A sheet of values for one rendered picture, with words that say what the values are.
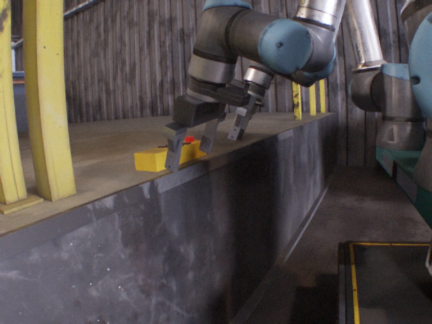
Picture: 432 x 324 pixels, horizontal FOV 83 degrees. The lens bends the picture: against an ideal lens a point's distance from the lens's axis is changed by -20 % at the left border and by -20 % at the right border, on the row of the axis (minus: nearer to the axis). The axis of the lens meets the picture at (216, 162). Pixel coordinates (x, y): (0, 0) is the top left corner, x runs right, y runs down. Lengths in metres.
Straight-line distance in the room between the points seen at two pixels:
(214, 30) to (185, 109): 0.16
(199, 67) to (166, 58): 4.65
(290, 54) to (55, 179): 0.48
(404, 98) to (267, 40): 0.59
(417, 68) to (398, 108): 0.64
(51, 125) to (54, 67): 0.11
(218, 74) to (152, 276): 0.48
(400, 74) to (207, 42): 0.62
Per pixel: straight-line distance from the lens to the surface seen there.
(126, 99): 5.85
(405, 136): 0.96
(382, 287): 0.99
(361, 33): 1.14
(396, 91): 0.97
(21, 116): 5.26
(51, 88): 0.61
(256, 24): 0.50
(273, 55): 0.47
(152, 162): 0.76
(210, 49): 0.56
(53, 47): 0.62
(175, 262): 0.80
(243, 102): 0.57
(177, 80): 5.05
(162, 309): 0.81
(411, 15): 0.39
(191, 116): 0.57
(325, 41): 0.61
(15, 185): 0.63
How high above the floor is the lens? 0.87
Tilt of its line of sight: 11 degrees down
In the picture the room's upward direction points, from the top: 3 degrees counter-clockwise
